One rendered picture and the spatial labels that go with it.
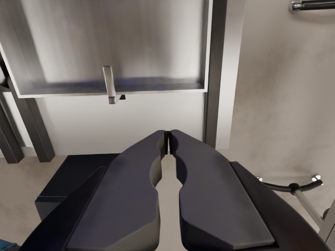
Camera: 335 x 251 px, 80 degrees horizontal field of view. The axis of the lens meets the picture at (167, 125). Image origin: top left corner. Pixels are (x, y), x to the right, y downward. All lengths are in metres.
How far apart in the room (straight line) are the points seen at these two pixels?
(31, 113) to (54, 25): 0.13
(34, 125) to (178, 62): 0.24
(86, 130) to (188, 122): 0.17
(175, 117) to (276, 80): 1.10
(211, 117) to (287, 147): 1.36
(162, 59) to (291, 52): 1.13
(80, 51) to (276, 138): 1.42
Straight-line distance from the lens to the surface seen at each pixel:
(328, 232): 1.52
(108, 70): 0.27
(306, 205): 1.66
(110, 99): 0.28
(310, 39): 1.42
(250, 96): 1.35
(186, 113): 0.33
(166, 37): 0.30
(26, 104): 0.37
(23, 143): 0.43
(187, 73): 0.31
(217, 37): 0.29
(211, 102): 0.31
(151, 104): 0.32
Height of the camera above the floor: 1.18
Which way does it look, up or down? 63 degrees down
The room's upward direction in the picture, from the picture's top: 179 degrees clockwise
